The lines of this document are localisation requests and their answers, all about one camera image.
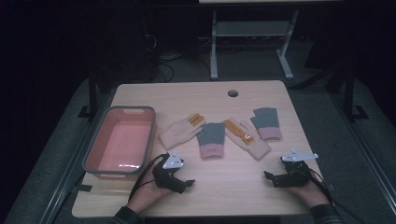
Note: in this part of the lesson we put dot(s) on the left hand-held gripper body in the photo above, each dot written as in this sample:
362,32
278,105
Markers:
165,177

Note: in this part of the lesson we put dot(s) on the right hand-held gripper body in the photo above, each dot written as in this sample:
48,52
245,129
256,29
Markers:
294,175

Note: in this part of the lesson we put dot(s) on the beige glove with orange stripe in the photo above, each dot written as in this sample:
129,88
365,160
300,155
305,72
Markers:
249,141

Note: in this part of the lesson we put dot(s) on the beige glove with orange fingers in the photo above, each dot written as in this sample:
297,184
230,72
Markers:
179,132

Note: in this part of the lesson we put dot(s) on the grey and pink fingerless glove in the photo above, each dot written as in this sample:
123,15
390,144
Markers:
211,137
266,119

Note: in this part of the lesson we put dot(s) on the pink bin with grey rim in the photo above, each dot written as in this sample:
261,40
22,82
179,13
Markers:
124,140

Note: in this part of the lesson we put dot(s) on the person's right hand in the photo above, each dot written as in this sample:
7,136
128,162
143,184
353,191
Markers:
313,194

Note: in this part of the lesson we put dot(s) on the person's left hand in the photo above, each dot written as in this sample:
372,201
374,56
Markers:
144,194

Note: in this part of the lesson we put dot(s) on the grey metal stand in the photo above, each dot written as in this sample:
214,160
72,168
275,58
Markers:
252,28

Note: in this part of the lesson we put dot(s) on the black metal post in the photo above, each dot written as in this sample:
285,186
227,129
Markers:
349,93
92,93

